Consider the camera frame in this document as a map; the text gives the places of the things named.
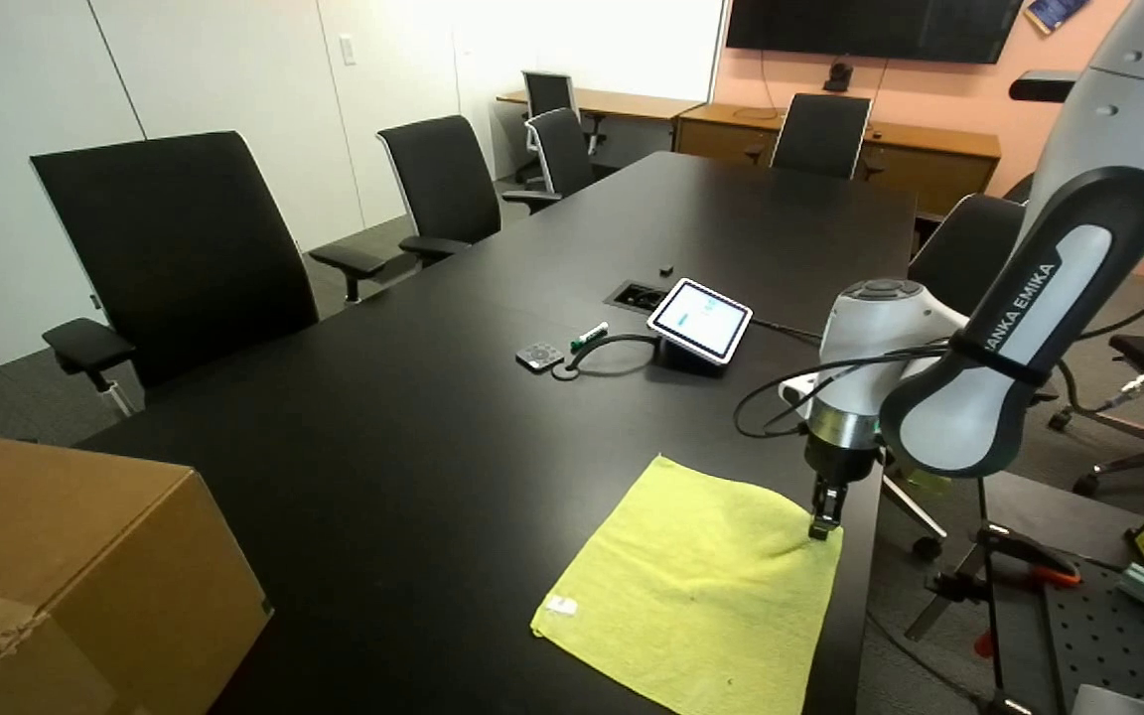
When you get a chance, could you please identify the thin black cable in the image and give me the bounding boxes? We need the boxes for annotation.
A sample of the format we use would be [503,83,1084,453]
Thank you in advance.
[745,315,825,355]

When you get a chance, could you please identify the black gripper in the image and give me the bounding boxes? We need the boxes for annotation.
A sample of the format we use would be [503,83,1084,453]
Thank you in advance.
[801,443,880,544]

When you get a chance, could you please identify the wooden side desk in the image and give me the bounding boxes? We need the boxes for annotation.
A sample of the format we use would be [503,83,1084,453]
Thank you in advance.
[492,86,707,139]

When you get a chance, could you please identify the black cable on robot arm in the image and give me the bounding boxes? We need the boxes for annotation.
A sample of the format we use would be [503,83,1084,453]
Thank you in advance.
[728,347,966,443]

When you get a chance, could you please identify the large black office chair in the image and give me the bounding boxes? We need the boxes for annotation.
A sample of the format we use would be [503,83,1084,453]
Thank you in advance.
[26,127,327,415]

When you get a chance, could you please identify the yellow cloth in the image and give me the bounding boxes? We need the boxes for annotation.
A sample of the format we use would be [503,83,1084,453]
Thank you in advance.
[530,453,850,715]

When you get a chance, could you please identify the black speaker bar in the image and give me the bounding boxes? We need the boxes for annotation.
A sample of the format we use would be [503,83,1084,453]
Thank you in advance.
[1006,73,1079,108]

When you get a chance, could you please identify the table cable hatch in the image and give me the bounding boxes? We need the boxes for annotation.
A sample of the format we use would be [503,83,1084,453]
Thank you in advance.
[610,276,670,315]

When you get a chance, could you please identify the black perforated plate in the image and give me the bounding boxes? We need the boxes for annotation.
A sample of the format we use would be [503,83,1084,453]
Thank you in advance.
[1035,581,1144,715]

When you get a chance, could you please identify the tablet on stand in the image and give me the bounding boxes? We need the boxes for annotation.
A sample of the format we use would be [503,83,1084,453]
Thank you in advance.
[642,274,760,374]

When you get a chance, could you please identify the wall mounted black television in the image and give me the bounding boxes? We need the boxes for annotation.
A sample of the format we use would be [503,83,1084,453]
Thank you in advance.
[723,0,1030,66]

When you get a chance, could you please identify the blue wall picture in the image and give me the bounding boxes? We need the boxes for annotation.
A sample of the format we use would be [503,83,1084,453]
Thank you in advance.
[1021,0,1087,39]

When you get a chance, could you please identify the cardboard box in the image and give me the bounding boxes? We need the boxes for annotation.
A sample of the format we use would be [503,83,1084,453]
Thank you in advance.
[0,430,274,715]

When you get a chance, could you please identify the wooden credenza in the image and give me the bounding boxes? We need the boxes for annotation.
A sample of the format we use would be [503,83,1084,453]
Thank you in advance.
[670,100,1006,222]

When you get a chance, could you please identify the green marker pen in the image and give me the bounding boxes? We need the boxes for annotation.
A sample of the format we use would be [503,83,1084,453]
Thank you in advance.
[569,316,616,355]

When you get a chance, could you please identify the thin black stand pole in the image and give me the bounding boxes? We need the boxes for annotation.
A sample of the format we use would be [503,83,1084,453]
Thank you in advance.
[970,472,1035,715]

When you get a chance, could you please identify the red handled pliers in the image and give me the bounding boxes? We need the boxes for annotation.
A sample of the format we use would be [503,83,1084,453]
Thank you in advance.
[929,521,1087,606]

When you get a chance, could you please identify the looped black cable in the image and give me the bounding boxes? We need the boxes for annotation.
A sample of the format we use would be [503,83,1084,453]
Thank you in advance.
[547,328,667,386]

